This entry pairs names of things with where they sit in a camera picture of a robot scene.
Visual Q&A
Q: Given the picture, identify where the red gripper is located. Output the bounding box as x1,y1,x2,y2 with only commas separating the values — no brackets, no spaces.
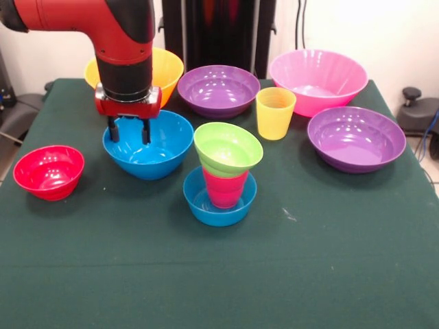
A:
94,82,163,145

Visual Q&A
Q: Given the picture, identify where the blue bowl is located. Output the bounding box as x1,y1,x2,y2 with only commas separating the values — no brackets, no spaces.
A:
102,109,195,181

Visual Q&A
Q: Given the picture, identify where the small red bowl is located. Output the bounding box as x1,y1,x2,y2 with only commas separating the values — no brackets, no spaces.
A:
12,145,86,202

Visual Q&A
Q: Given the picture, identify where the small green bowl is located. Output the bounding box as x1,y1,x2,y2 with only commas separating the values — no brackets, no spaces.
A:
193,121,265,178

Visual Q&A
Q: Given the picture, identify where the translucent teal bowl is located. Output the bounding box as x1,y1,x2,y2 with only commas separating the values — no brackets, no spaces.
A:
182,166,258,228

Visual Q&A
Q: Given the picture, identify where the red cup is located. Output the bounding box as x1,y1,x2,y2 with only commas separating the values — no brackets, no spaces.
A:
202,166,250,209

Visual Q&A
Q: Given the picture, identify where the large yellow bowl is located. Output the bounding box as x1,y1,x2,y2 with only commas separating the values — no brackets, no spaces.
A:
84,47,185,110

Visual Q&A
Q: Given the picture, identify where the purple bowl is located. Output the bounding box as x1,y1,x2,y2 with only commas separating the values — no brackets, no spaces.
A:
177,64,261,120
307,106,407,174

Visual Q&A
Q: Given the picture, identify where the black equipment box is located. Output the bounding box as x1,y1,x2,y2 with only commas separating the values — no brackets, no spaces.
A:
0,47,16,110

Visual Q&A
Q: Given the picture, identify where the yellow cup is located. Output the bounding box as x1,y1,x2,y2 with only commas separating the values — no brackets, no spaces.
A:
255,86,297,141

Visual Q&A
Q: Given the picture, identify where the dark green tablecloth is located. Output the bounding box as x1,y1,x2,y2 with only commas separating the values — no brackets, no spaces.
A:
0,77,439,329

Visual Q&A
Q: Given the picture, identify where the large pink bowl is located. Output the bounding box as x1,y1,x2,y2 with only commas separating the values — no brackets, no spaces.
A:
269,49,370,118

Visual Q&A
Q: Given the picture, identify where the grey pedestal leg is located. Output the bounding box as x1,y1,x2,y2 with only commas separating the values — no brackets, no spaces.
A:
397,97,439,138
0,93,44,145

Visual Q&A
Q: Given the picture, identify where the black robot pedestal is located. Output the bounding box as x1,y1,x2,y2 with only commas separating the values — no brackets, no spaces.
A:
156,0,278,80

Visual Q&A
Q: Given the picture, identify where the blue cable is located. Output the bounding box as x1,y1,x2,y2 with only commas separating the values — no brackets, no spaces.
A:
416,109,439,164

